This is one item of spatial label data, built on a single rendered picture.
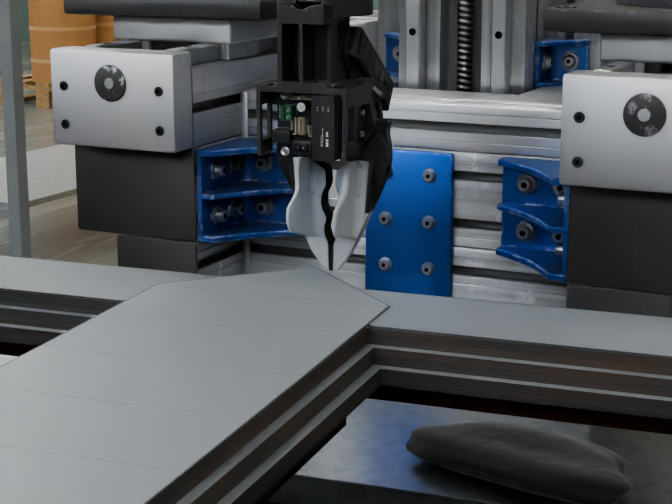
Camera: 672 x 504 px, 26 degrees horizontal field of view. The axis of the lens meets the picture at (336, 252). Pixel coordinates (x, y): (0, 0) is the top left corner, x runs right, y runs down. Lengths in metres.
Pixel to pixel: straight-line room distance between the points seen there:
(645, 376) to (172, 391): 0.29
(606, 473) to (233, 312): 0.32
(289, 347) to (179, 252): 0.49
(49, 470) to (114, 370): 0.16
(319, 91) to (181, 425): 0.35
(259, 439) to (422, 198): 0.60
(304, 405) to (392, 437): 0.41
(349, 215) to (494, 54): 0.38
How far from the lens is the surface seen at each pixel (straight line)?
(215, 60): 1.42
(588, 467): 1.14
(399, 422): 1.29
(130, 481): 0.72
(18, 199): 4.58
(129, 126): 1.36
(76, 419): 0.81
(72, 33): 8.55
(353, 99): 1.06
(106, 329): 0.97
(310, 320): 0.98
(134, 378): 0.87
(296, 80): 1.07
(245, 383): 0.85
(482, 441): 1.18
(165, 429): 0.78
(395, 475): 1.18
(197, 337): 0.94
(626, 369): 0.93
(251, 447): 0.79
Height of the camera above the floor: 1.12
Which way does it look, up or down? 13 degrees down
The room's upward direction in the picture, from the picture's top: straight up
